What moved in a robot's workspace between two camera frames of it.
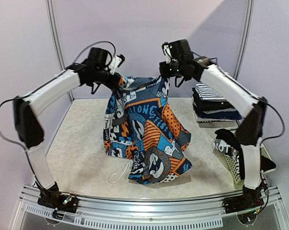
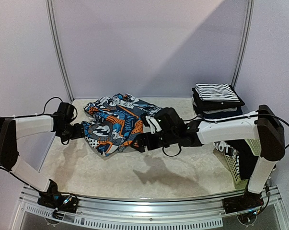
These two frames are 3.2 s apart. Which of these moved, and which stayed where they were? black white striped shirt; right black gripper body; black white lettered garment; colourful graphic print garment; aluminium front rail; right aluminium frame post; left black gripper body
Moved: left black gripper body; colourful graphic print garment; right black gripper body
Stayed: black white striped shirt; right aluminium frame post; black white lettered garment; aluminium front rail
